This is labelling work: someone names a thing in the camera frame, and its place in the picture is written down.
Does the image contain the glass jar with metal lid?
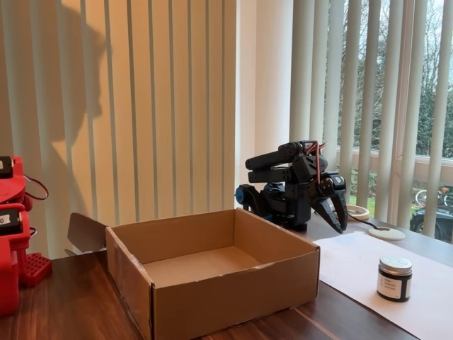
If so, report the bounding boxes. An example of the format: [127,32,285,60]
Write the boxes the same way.
[376,256,413,303]

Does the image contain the red robot arm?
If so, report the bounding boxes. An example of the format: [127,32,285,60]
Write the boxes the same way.
[0,155,49,316]

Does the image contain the brown cardboard box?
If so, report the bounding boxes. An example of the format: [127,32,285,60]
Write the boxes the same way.
[67,208,321,340]

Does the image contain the masking tape roll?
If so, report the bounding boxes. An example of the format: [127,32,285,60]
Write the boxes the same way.
[345,204,370,222]

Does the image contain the white paper sheet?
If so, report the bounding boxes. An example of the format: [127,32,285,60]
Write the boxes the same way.
[313,230,453,340]

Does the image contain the black and blue table clamp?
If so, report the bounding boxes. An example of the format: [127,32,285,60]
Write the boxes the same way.
[235,183,273,222]

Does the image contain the dark parked car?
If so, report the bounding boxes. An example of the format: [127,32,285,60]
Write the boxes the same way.
[409,207,453,244]

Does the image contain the white vertical window blinds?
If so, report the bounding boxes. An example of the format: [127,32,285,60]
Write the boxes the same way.
[289,0,453,245]
[0,0,237,261]

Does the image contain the parked bicycle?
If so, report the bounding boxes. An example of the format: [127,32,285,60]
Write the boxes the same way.
[413,186,453,208]

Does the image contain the thin black cable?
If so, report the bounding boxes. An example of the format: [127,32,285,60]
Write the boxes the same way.
[346,212,385,233]

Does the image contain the white desk cable grommet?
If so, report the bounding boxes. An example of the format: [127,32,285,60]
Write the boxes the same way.
[367,226,408,242]

